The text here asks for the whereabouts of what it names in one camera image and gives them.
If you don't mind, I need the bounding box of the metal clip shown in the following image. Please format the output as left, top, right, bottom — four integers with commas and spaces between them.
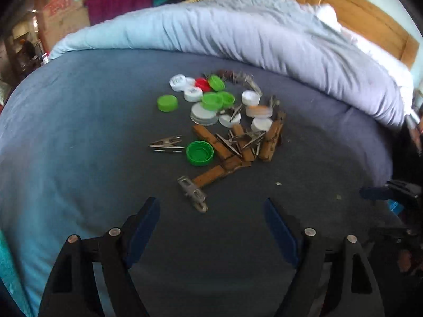
177, 176, 208, 213

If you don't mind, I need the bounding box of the wooden clothespin right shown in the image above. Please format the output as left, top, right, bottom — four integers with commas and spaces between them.
258, 112, 286, 162

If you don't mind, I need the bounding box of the wooden clothespin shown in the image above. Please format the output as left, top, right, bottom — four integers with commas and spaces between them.
192, 124, 233, 160
192, 156, 252, 188
258, 112, 286, 162

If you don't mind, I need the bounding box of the orange white jar lid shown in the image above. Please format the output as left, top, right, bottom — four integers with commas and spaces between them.
245, 105, 273, 118

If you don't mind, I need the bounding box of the dark blue bed sheet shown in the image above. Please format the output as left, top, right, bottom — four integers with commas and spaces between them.
1, 50, 398, 316

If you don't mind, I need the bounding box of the wooden clothespin lower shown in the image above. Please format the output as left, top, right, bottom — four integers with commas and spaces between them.
192, 156, 252, 188

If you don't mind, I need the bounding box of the white cap upper right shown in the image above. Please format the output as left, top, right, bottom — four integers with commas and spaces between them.
242, 90, 261, 106

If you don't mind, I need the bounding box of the wooden headboard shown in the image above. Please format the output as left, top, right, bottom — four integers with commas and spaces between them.
296, 0, 419, 68

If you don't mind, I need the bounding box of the wooden clothespin left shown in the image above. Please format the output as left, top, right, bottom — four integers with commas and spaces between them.
192, 124, 233, 160

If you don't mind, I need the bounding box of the silver metal clothespin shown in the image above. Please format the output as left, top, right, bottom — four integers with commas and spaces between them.
148, 135, 185, 153

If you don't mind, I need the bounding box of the dark green open cap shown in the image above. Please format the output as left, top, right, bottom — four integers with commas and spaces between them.
186, 140, 214, 167

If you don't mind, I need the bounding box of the green open cap centre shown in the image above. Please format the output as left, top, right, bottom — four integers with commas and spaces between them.
201, 92, 224, 111

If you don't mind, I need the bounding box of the green cap top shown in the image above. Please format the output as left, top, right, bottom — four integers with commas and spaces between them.
208, 74, 226, 92

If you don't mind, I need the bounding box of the large white jar lid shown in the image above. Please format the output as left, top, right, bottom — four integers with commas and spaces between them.
190, 102, 219, 126

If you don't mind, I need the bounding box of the light green closed cap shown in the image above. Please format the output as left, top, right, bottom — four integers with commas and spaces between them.
156, 95, 178, 112

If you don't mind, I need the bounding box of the white cap with label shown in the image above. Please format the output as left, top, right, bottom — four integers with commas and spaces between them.
183, 86, 203, 103

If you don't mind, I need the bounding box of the red bottle cap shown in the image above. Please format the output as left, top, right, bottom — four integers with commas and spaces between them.
194, 77, 212, 92

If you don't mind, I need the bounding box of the light blue quilt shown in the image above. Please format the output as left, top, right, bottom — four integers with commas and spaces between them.
49, 0, 413, 129

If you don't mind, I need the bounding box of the white printed cap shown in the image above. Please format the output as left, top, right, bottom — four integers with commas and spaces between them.
169, 74, 188, 92

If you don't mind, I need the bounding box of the cardboard boxes stack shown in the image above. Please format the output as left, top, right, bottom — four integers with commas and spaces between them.
34, 0, 90, 52

